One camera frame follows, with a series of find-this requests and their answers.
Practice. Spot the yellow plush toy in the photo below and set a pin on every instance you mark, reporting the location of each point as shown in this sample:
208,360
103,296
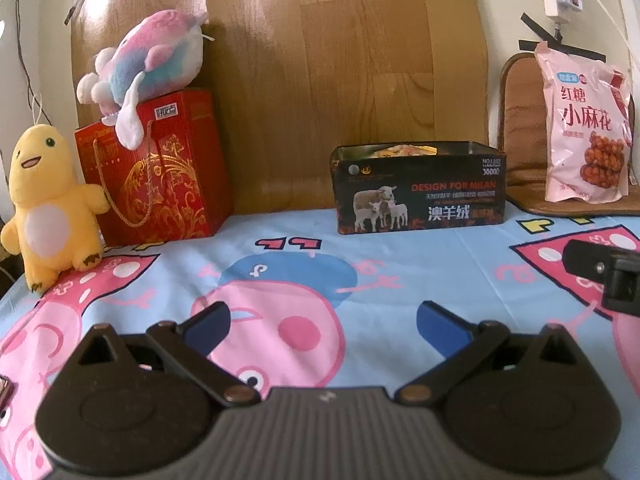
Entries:
45,200

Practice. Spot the pastel plush fish toy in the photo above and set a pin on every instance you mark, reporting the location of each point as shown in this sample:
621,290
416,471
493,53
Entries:
150,55

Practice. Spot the wooden board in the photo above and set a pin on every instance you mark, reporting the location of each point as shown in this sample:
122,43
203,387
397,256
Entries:
325,60

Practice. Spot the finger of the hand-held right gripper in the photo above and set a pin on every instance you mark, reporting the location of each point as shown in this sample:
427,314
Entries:
585,260

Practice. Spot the black tin box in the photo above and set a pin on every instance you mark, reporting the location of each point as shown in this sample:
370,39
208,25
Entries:
425,195

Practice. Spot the pink snack bag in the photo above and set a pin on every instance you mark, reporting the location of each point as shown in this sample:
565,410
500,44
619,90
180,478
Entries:
585,125

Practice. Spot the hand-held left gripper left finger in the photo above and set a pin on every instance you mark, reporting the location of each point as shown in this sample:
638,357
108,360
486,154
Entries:
210,322

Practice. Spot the printed bed sheet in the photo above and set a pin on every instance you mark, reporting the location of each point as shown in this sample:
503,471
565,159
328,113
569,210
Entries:
400,270

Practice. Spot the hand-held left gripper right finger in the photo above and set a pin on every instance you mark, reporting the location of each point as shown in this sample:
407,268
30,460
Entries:
440,322

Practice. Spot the black tape strip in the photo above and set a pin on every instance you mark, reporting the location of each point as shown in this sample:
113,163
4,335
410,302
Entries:
580,52
537,24

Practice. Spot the red gift box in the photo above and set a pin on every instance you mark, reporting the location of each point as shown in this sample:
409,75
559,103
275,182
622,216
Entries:
175,185

